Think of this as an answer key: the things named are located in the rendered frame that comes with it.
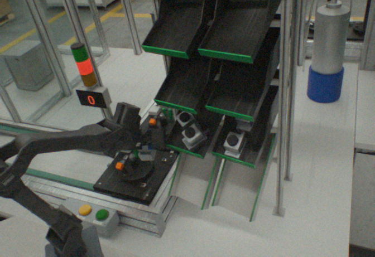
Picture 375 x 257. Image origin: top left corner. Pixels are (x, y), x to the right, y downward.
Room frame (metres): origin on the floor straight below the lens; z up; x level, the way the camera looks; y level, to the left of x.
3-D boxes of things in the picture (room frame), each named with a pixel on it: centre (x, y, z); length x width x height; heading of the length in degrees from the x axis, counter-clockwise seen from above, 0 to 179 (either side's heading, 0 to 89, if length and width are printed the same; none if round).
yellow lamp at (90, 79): (1.15, 0.34, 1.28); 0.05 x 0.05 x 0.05
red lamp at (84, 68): (1.15, 0.34, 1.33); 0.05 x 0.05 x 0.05
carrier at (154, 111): (1.18, 0.10, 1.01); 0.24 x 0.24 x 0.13; 62
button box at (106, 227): (0.81, 0.40, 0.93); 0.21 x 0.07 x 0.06; 62
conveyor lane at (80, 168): (1.12, 0.48, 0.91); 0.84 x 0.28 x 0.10; 62
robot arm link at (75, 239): (0.58, 0.37, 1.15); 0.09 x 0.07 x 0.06; 44
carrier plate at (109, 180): (0.96, 0.22, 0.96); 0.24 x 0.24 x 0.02; 62
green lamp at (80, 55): (1.15, 0.34, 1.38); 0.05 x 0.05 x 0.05
